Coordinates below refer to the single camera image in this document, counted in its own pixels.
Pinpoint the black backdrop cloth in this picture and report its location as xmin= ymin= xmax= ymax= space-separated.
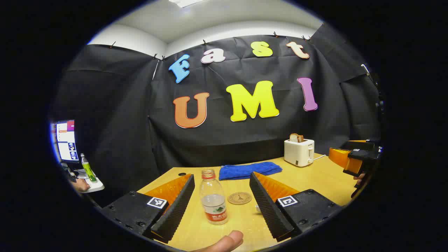
xmin=52 ymin=22 xmax=384 ymax=208

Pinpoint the ceiling light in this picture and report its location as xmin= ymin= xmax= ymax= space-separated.
xmin=168 ymin=0 xmax=207 ymax=8

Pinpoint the white side table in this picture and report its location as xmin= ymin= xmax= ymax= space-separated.
xmin=68 ymin=169 xmax=105 ymax=194

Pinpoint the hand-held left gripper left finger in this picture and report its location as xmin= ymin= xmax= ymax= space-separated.
xmin=101 ymin=173 xmax=196 ymax=244

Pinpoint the green bottle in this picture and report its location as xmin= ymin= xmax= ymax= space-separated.
xmin=80 ymin=153 xmax=97 ymax=182

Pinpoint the blue towel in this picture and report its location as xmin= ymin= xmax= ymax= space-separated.
xmin=219 ymin=161 xmax=282 ymax=181

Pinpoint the round brown coaster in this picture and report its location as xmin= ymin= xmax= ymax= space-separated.
xmin=228 ymin=192 xmax=252 ymax=205

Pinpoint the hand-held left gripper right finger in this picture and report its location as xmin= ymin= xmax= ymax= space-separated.
xmin=249 ymin=171 xmax=343 ymax=243

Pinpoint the computer monitor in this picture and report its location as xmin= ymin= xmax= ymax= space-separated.
xmin=51 ymin=120 xmax=79 ymax=163

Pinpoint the clear plastic water bottle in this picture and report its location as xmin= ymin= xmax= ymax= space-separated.
xmin=199 ymin=169 xmax=229 ymax=225

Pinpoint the white toaster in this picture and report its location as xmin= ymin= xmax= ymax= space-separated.
xmin=284 ymin=139 xmax=315 ymax=167

